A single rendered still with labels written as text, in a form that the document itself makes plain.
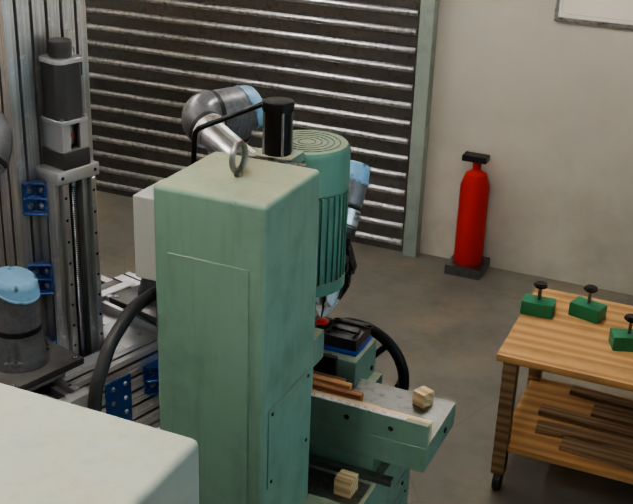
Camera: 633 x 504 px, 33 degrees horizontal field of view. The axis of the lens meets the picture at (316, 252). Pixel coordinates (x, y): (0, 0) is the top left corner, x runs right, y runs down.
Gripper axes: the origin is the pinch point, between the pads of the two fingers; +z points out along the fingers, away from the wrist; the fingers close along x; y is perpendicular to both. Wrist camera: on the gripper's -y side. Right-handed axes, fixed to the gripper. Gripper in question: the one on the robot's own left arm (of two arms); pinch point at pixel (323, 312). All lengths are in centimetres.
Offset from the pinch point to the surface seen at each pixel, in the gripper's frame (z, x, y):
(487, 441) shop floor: 28, 15, -160
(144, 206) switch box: -9, -12, 68
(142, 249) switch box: -2, -13, 64
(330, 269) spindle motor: -8.0, 9.8, 28.8
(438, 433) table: 20.0, 33.5, 4.2
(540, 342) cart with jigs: -9, 32, -119
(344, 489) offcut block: 35.3, 19.7, 16.9
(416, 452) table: 24.5, 31.5, 11.5
